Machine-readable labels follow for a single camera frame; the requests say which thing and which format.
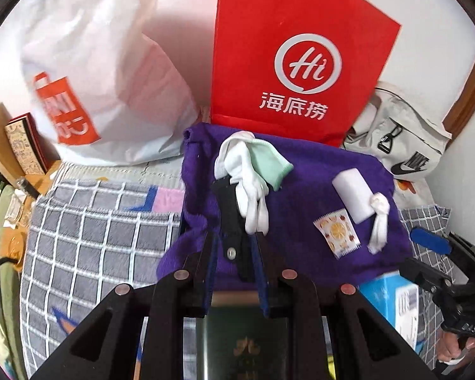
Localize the orange print wipe packet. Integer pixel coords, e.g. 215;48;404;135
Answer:
314;208;360;258

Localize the red paper shopping bag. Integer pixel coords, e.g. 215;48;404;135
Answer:
210;0;400;147

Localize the blue tissue pack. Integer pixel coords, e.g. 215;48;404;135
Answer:
359;271;419;351

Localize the beige Nike waist bag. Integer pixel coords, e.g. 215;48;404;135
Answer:
342;81;452;182

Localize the purple folded towel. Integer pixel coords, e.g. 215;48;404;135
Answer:
157;123;412;287

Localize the black strap with snap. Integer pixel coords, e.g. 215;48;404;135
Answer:
210;177;257;284

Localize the white and green sock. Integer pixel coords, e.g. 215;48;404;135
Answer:
213;131;293;235

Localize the wooden bedside table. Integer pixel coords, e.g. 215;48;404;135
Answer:
0;159;64;274

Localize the patterned book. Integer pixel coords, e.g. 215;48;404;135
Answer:
5;113;49;175

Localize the grey plaid bed sheet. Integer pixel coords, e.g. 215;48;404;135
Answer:
19;179;184;376

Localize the person's right hand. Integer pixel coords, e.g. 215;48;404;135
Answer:
436;330;475;366

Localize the white Miniso plastic bag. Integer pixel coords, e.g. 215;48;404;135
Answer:
21;0;201;167

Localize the white knotted tissue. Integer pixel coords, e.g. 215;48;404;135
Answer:
367;193;390;255

